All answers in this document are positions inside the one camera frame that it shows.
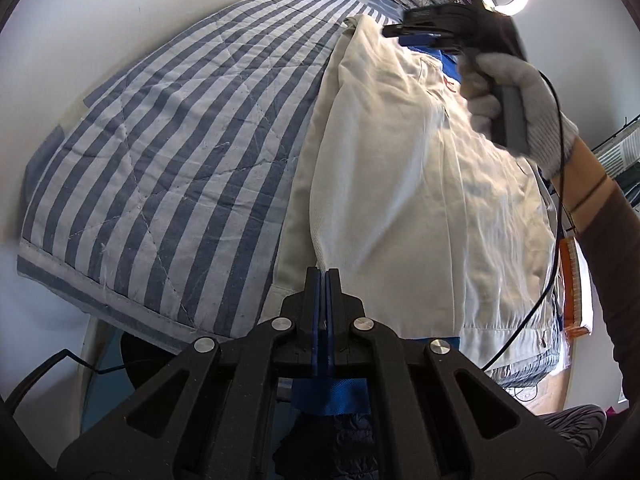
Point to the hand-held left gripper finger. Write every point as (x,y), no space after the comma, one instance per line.
(316,320)
(328,330)

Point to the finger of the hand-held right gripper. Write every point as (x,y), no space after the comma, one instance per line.
(417,37)

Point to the person's right hand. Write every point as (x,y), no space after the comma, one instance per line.
(540,105)

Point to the navy quilted garment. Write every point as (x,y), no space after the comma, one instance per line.
(330,445)

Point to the beige and blue jacket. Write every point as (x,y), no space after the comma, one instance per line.
(400,160)

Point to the grey striped cloth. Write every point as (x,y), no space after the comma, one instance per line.
(575,425)

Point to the dark hanging clothes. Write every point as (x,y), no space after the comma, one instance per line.
(632,185)

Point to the person's right forearm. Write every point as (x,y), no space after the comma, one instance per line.
(615,240)

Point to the blue striped blanket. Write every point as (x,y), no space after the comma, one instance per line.
(175,135)

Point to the striped hanging towel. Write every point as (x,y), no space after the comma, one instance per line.
(625,155)

